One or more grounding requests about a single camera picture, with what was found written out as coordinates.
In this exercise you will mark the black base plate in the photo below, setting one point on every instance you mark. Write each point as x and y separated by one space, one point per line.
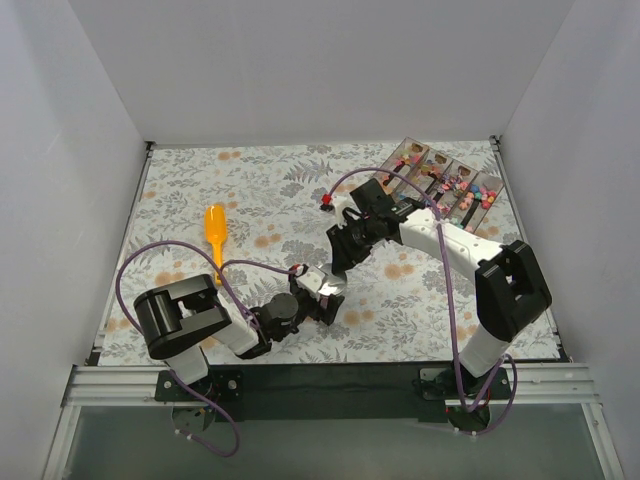
327 391

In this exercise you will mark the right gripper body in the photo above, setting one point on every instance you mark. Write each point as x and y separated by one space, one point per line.
345 245

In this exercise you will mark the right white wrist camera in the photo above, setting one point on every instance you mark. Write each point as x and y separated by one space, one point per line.
336 205

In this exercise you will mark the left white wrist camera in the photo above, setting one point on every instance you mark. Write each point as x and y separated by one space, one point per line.
309 278

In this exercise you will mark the yellow plastic scoop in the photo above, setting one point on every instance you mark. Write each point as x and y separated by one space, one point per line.
215 228

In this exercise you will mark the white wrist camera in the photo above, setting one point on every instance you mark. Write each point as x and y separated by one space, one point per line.
309 278
336 205

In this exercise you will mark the clear compartment candy box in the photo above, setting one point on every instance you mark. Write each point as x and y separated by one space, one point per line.
463 193

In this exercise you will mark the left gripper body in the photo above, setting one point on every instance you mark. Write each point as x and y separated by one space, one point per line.
324 304

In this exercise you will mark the aluminium frame rail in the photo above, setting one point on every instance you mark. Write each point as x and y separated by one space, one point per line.
329 421

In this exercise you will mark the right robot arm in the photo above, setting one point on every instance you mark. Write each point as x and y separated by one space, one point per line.
510 289

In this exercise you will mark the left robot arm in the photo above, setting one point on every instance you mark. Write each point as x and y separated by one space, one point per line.
176 318

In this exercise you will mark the silver round jar lid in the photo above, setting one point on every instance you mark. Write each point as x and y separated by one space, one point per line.
332 284

